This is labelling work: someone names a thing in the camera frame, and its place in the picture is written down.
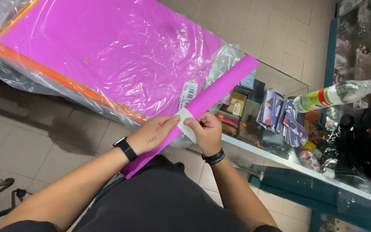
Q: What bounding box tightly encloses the person's left hand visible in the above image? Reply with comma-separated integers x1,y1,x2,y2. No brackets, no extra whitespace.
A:
128,115,181,155

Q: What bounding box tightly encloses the person's right hand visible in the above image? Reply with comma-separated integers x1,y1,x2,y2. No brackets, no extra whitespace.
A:
184,111,223,158

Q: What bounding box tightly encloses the white tape strip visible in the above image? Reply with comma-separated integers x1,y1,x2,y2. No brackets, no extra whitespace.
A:
172,107,199,144

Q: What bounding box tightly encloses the magenta paper sheet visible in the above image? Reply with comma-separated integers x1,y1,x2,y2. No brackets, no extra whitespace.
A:
120,55,261,180

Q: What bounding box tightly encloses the black wrist watch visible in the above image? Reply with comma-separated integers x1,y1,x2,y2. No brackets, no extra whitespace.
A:
112,136,138,162

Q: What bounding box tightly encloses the white barcode label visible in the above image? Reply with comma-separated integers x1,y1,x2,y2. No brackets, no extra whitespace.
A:
178,81,199,111

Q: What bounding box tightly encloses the person's black clothing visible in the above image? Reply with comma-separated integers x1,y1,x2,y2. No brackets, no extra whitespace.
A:
0,154,283,232

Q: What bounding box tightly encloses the stack of blue printed cards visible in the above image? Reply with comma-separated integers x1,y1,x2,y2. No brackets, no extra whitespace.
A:
256,89,309,148

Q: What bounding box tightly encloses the plastic bag of coloured sheets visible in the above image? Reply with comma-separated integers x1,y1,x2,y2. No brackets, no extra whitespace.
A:
0,0,248,127

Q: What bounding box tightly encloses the glass display counter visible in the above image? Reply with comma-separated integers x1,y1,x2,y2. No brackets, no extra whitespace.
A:
218,0,371,232

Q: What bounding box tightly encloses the clear plastic bottle green cap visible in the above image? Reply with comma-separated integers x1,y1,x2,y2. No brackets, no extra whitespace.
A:
293,76,371,113

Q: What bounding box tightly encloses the black bag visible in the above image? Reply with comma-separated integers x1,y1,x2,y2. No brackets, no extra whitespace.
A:
333,108,371,198

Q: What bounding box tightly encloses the black braided bracelet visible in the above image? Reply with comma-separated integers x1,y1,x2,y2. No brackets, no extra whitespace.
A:
201,148,226,166

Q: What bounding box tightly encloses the black metal chair frame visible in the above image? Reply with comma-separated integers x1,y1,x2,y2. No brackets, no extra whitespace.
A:
0,170,33,224

